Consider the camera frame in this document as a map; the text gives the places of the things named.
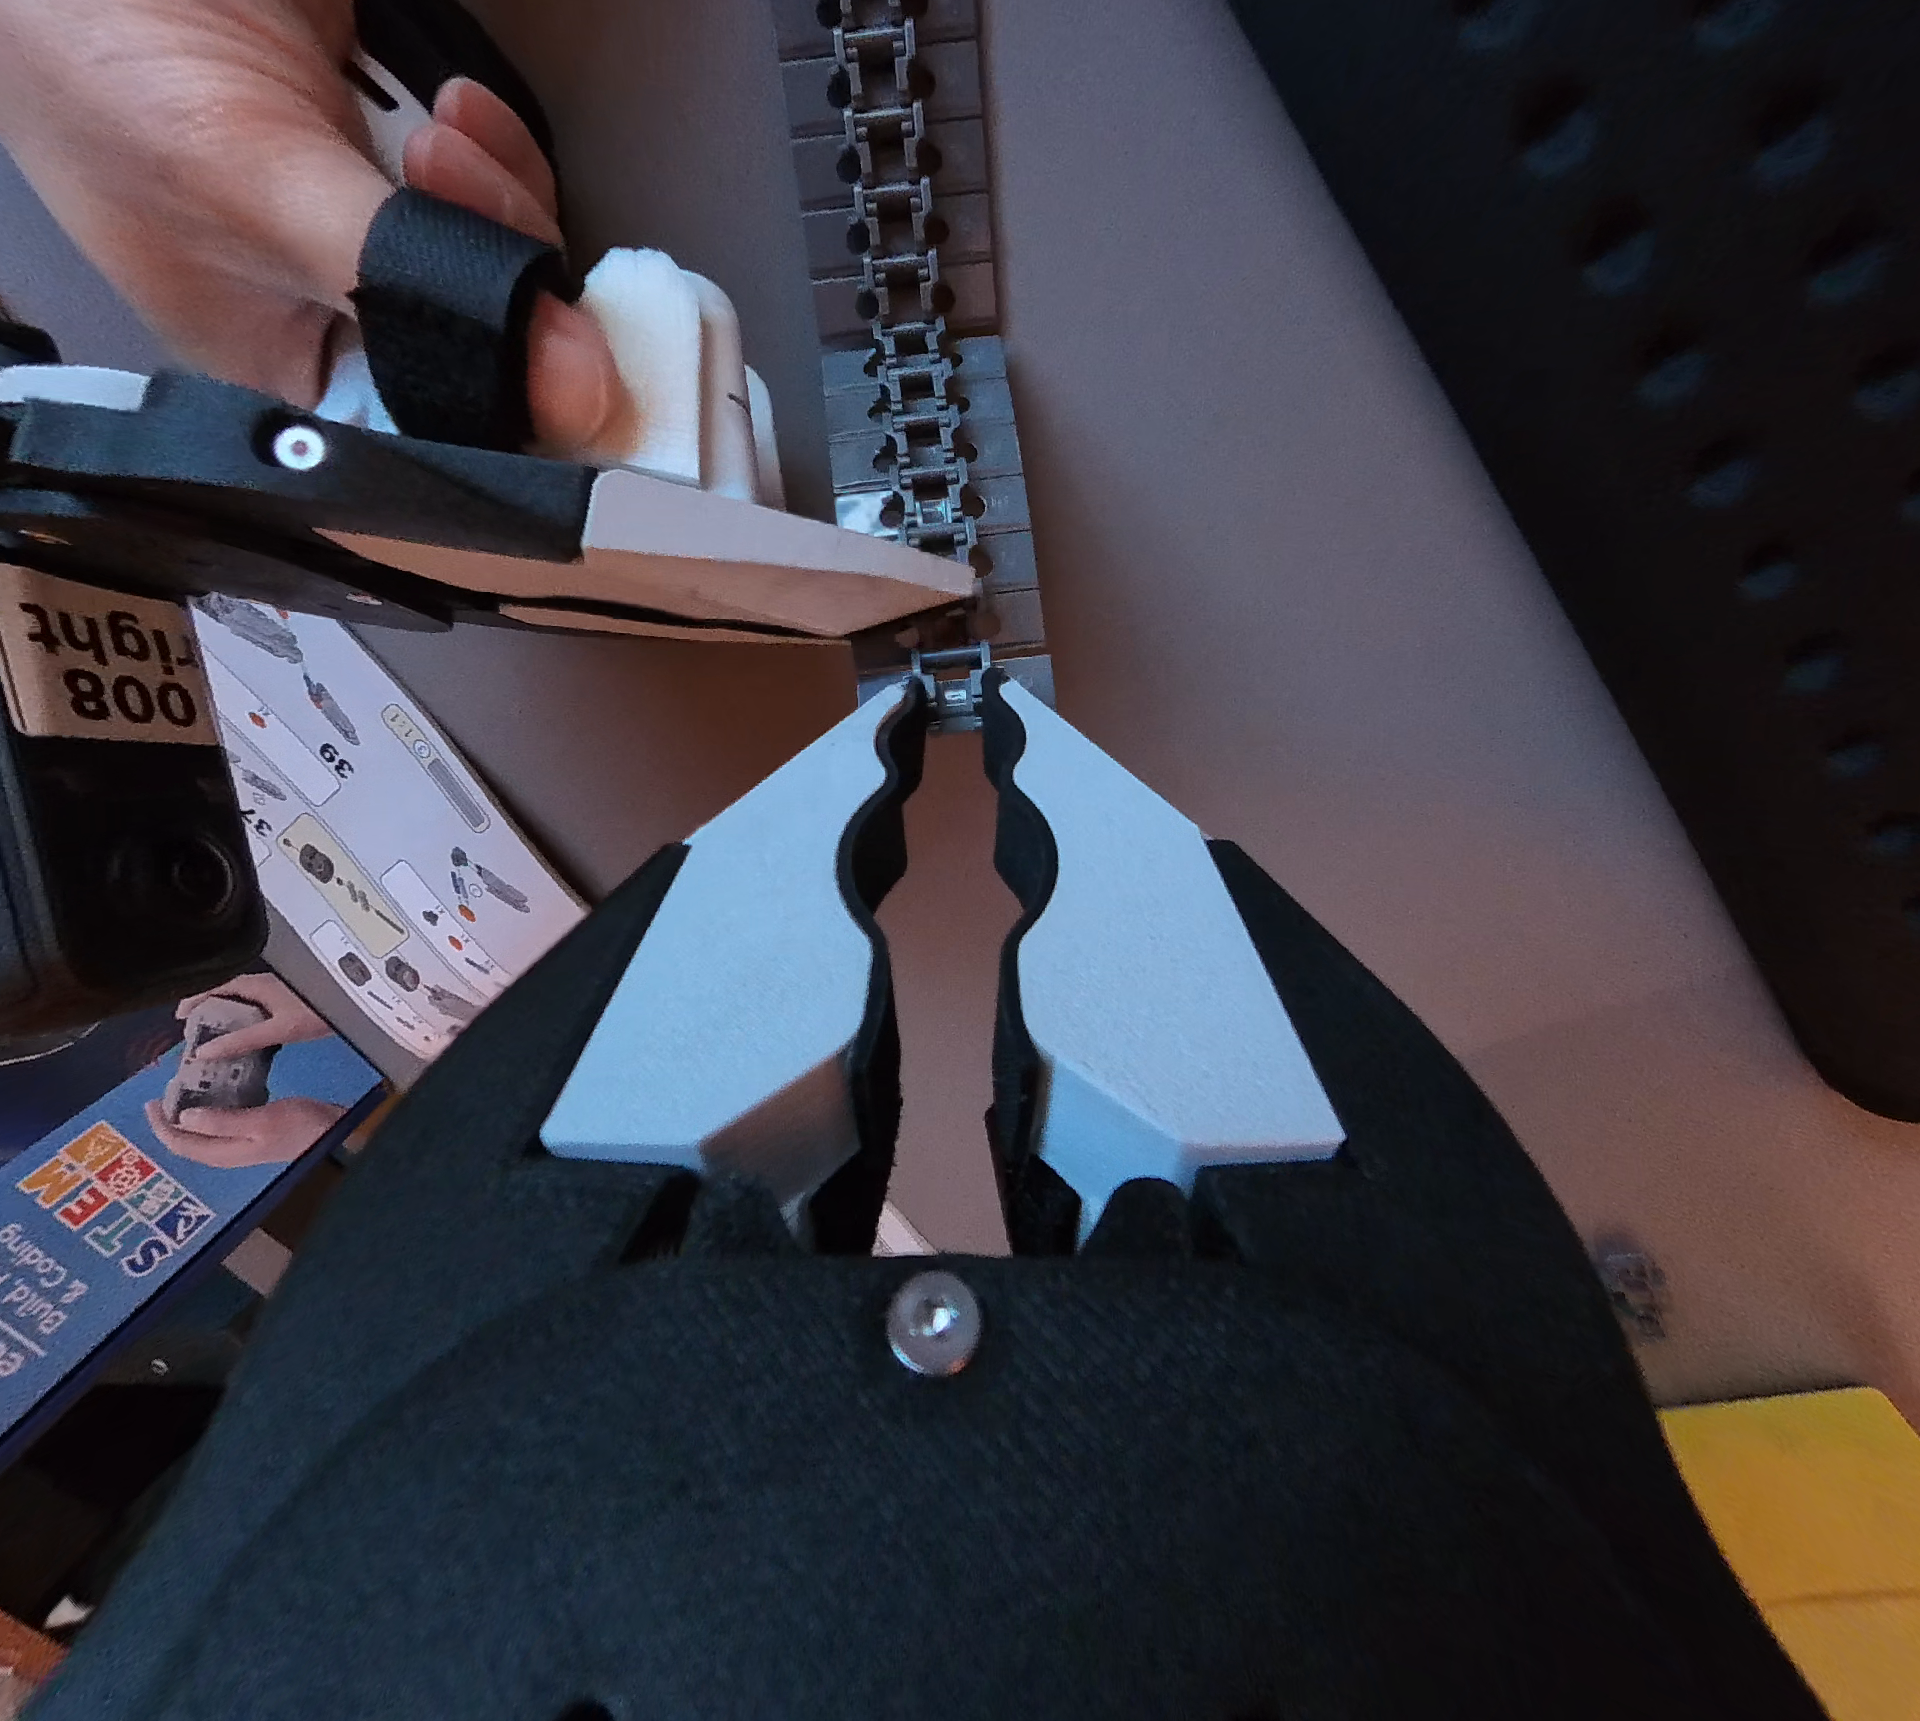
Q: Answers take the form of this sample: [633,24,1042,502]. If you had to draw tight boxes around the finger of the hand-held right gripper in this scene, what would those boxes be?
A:
[498,469,979,646]

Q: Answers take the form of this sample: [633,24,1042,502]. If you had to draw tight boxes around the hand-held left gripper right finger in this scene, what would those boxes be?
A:
[981,674,1348,1255]

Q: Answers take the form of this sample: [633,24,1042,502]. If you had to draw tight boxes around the white instruction booklet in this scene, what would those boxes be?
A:
[191,592,589,1067]

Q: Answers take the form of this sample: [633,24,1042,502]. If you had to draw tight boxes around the yellow plastic bin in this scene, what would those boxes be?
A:
[1655,1383,1920,1721]

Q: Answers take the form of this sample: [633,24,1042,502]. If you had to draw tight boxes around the blue robot kit box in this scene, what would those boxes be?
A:
[0,971,396,1453]

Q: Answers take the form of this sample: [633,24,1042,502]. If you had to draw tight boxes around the person's right hand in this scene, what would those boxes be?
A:
[0,0,619,455]

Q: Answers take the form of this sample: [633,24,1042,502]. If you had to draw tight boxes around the grey toy track chain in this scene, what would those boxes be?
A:
[744,0,1060,703]

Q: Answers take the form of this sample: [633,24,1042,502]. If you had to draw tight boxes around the black perforated chair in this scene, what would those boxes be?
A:
[1115,0,1920,1123]

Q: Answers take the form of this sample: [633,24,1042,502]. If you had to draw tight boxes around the grey desk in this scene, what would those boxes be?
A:
[0,0,1920,1415]

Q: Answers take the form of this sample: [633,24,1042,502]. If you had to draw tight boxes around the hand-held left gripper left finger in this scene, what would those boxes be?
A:
[539,679,928,1255]

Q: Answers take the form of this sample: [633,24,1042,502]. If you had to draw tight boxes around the scattered loose track links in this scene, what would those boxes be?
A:
[1590,1238,1675,1343]

